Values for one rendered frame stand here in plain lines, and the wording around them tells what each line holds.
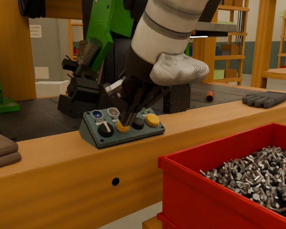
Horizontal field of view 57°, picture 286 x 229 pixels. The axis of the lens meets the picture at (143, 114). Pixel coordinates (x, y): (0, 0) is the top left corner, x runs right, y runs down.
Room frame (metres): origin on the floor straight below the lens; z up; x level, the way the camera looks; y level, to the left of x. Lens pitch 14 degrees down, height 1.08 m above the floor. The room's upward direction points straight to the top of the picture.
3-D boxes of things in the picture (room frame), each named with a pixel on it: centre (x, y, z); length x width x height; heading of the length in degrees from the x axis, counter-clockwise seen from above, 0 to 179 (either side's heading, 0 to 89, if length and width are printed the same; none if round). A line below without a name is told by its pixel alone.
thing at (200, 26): (0.83, -0.06, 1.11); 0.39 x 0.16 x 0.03; 35
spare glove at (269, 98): (0.84, -0.39, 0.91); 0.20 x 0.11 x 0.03; 135
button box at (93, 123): (0.51, 0.04, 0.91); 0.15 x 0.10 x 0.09; 125
